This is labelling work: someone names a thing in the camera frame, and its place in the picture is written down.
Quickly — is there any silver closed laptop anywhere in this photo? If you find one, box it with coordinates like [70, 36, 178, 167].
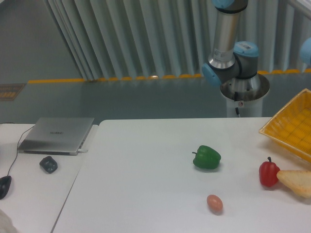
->
[18, 117, 94, 156]

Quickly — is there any yellow plastic basket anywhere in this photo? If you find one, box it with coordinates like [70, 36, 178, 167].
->
[259, 89, 311, 162]

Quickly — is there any green bell pepper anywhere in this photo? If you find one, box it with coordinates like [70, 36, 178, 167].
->
[192, 145, 221, 169]

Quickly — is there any toast bread slice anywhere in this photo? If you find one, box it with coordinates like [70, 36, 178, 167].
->
[276, 170, 311, 198]

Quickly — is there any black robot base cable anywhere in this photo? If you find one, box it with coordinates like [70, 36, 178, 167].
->
[234, 91, 242, 118]

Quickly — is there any small black plastic holder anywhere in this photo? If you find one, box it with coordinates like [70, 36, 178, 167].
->
[39, 156, 58, 174]

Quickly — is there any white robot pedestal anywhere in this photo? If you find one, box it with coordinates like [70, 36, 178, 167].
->
[220, 74, 270, 117]

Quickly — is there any red bell pepper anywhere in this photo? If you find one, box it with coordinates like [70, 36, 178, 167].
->
[259, 157, 280, 187]

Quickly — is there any white cloth corner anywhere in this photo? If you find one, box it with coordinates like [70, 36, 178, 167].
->
[0, 210, 17, 233]

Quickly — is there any black mouse cable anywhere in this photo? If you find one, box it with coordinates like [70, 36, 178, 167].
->
[0, 122, 36, 177]

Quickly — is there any brown egg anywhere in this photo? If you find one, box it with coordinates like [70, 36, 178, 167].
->
[207, 194, 223, 215]

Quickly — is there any black computer mouse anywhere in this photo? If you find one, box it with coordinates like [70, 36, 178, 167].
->
[0, 175, 12, 200]

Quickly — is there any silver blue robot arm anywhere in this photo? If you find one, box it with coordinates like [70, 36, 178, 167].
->
[202, 0, 311, 86]

